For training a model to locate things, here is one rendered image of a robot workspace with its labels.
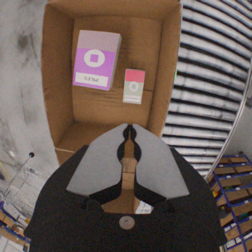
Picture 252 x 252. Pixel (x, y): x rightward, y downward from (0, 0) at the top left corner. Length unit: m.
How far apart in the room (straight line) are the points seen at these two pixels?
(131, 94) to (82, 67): 0.16
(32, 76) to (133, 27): 1.49
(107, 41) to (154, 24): 0.16
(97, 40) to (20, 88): 1.67
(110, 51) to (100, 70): 0.06
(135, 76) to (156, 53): 0.11
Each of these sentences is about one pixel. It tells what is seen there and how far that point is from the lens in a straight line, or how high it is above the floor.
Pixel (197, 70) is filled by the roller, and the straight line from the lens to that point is 0.64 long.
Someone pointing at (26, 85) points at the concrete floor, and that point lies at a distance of 1.86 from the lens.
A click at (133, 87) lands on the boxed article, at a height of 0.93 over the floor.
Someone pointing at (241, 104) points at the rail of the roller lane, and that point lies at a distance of 0.87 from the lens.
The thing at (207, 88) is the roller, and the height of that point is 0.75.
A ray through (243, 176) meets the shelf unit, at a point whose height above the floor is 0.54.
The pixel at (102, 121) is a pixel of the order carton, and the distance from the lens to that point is 0.48.
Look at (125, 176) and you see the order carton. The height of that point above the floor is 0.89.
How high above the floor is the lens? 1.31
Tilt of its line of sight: 61 degrees down
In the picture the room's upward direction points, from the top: 174 degrees counter-clockwise
